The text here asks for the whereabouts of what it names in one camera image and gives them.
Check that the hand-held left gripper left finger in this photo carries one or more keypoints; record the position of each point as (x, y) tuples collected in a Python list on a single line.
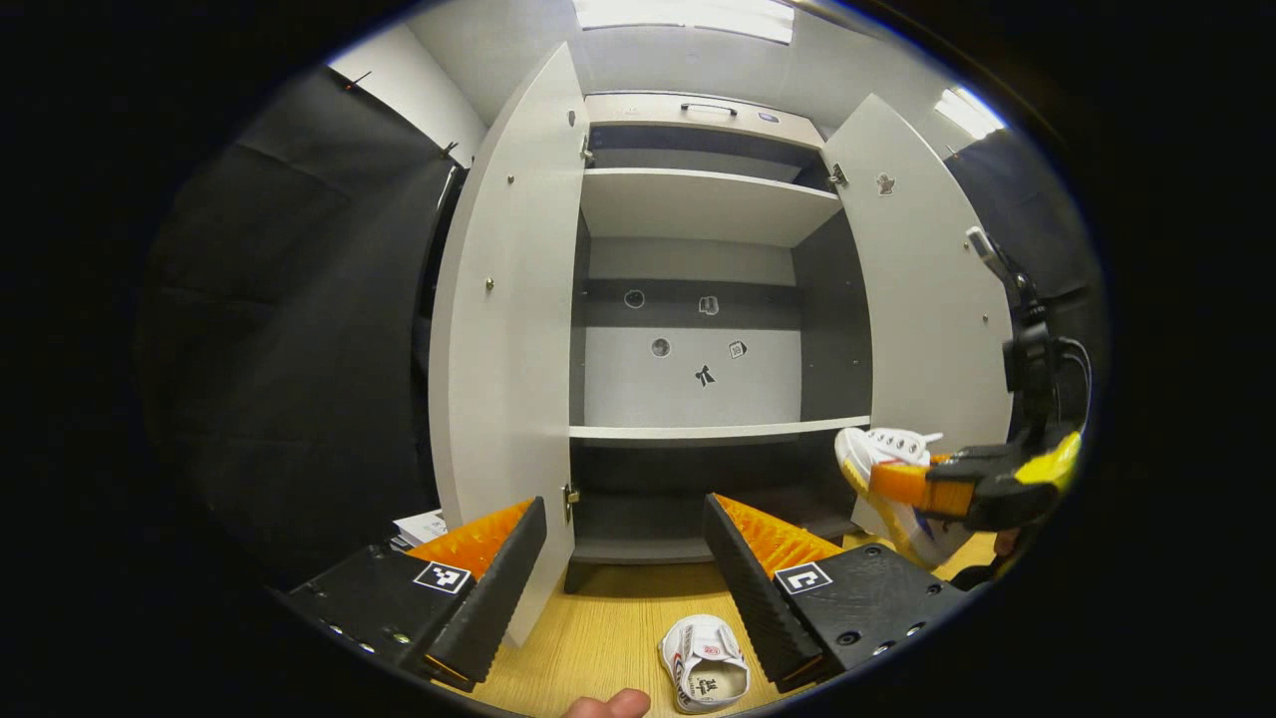
[(498, 588)]

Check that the white grey shoe cabinet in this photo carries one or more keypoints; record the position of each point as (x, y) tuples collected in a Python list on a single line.
[(698, 204)]

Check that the white shoe yellow sole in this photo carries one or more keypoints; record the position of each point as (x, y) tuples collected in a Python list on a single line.
[(877, 449), (703, 663)]

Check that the white cover book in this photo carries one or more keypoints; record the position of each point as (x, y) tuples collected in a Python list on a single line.
[(419, 527)]

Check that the white shoe cabinet door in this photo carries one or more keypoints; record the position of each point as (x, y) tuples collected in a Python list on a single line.
[(508, 349), (927, 299)]

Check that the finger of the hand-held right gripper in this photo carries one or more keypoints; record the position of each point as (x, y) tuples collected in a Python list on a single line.
[(907, 486)]

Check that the ceiling light panel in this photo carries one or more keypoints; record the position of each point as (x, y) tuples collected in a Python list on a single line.
[(688, 18), (969, 112)]

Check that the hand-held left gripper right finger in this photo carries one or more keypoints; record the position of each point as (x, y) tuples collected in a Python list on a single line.
[(753, 588)]

